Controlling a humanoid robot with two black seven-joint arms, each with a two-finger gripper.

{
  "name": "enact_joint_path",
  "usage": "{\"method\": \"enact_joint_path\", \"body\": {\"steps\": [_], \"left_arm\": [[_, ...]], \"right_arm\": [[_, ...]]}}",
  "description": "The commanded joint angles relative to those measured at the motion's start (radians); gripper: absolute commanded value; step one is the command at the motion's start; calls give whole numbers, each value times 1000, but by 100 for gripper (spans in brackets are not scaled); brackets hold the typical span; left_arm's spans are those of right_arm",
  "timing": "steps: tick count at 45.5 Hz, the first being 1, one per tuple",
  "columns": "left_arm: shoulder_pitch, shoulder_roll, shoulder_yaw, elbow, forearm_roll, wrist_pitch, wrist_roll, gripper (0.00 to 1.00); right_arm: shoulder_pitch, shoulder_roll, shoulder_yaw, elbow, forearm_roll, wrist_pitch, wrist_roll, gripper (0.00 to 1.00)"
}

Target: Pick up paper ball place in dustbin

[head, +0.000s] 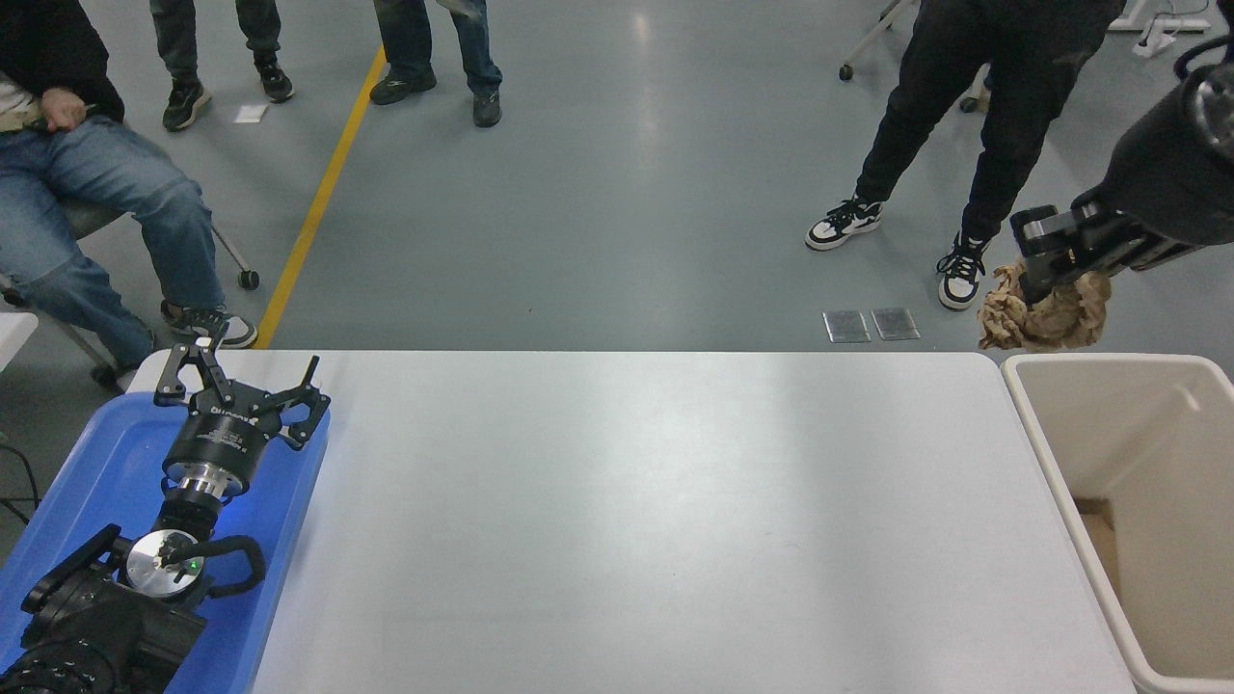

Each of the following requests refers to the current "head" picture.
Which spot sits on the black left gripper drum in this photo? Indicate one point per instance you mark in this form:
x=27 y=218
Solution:
x=222 y=436

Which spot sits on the white side table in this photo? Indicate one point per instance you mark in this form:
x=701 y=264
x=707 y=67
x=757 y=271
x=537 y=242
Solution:
x=13 y=337

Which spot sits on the white power strip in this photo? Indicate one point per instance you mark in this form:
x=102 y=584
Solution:
x=1162 y=37

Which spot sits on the white wheeled stand leg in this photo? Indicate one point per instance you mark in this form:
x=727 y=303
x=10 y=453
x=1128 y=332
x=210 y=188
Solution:
x=872 y=39

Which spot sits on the standing person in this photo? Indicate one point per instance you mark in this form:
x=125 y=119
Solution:
x=993 y=106
x=424 y=48
x=183 y=58

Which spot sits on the silver metal floor plate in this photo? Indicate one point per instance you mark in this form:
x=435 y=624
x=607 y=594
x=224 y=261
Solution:
x=846 y=326
x=895 y=324

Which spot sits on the small white paper slip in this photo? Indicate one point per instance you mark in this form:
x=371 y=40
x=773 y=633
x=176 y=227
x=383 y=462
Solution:
x=251 y=114

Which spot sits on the person's hand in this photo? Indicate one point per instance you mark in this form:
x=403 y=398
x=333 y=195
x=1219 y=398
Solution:
x=64 y=110

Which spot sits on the seated person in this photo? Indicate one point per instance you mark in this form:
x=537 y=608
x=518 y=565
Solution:
x=96 y=193

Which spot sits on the blue plastic tray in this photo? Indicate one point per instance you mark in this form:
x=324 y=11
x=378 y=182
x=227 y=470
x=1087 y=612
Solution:
x=280 y=511

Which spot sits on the large pale bin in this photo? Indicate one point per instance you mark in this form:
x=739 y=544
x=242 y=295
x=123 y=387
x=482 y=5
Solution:
x=1138 y=434

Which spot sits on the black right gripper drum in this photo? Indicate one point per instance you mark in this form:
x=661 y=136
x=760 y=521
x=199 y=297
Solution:
x=1171 y=178

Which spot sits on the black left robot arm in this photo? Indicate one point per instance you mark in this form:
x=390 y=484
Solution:
x=96 y=636

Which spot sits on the tan paper ball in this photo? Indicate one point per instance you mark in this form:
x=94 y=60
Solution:
x=1060 y=323

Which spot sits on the grey wheeled chair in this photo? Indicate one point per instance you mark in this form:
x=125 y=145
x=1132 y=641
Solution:
x=231 y=255

